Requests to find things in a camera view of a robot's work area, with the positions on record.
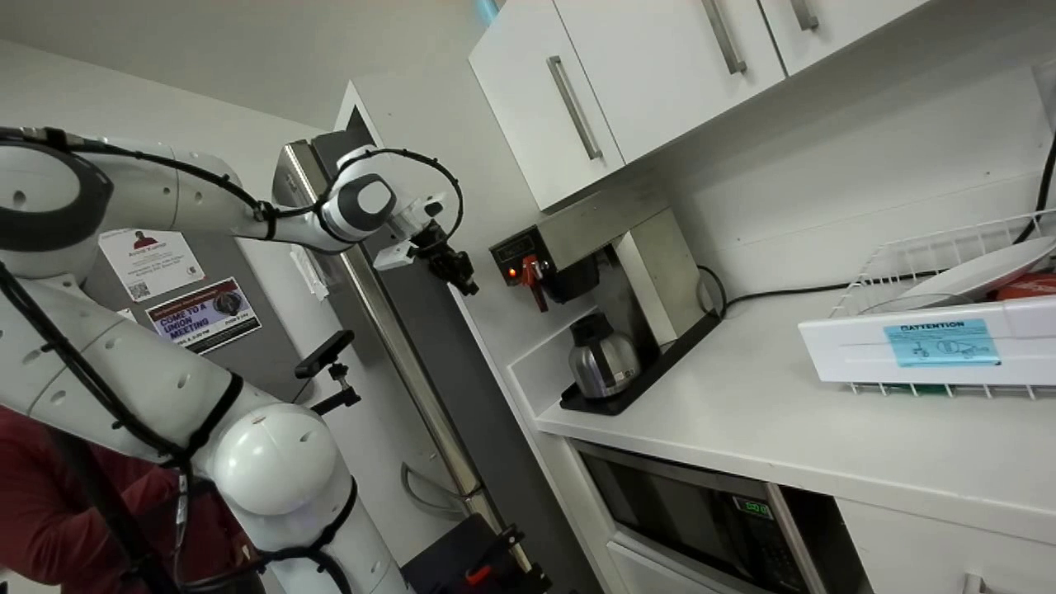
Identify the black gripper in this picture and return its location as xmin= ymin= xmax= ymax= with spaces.
xmin=406 ymin=221 xmax=485 ymax=300

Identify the red sleeved person's forearm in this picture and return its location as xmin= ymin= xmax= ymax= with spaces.
xmin=0 ymin=404 xmax=262 ymax=594

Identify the steel coffee carafe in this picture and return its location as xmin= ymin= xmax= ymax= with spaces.
xmin=569 ymin=310 xmax=645 ymax=404

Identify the steel and black coffee maker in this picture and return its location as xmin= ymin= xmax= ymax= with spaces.
xmin=485 ymin=201 xmax=730 ymax=420

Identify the grey refrigerator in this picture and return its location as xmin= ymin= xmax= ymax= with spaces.
xmin=80 ymin=105 xmax=603 ymax=594

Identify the black clamp lever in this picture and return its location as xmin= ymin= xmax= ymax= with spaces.
xmin=291 ymin=328 xmax=365 ymax=420

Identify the red and black sticker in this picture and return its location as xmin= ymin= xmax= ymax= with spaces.
xmin=142 ymin=275 xmax=264 ymax=358

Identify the black box with red button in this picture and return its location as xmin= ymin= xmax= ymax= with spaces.
xmin=400 ymin=512 xmax=525 ymax=594

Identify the white paper sticker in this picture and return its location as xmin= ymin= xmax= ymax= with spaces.
xmin=97 ymin=223 xmax=209 ymax=305

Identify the built-in oven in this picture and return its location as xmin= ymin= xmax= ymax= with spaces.
xmin=569 ymin=439 xmax=822 ymax=594

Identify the black tripod pole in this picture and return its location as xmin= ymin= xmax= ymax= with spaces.
xmin=45 ymin=428 xmax=177 ymax=594

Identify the white tray with blue label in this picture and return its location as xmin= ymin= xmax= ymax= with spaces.
xmin=795 ymin=295 xmax=1056 ymax=404

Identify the white plate in dish rack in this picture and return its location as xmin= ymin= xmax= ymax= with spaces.
xmin=878 ymin=234 xmax=1056 ymax=318

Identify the white lower cabinet drawer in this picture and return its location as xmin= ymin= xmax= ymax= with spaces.
xmin=833 ymin=491 xmax=1056 ymax=594

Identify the red item in dish rack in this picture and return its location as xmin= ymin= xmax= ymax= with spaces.
xmin=987 ymin=267 xmax=1056 ymax=305

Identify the red coffee maker switch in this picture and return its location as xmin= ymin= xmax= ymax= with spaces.
xmin=516 ymin=255 xmax=550 ymax=318

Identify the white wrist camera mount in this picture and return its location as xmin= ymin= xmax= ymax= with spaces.
xmin=371 ymin=230 xmax=421 ymax=275

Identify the silver cabinet handle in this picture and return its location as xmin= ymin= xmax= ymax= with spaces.
xmin=782 ymin=0 xmax=825 ymax=38
xmin=546 ymin=52 xmax=607 ymax=164
xmin=698 ymin=0 xmax=751 ymax=79

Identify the white loose cable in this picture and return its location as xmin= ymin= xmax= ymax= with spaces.
xmin=396 ymin=463 xmax=480 ymax=520

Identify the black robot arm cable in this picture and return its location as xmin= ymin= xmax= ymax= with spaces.
xmin=0 ymin=124 xmax=469 ymax=594

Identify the black power cable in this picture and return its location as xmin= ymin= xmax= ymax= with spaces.
xmin=693 ymin=129 xmax=1056 ymax=324

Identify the white wire dish rack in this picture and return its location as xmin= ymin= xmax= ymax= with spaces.
xmin=825 ymin=207 xmax=1056 ymax=324

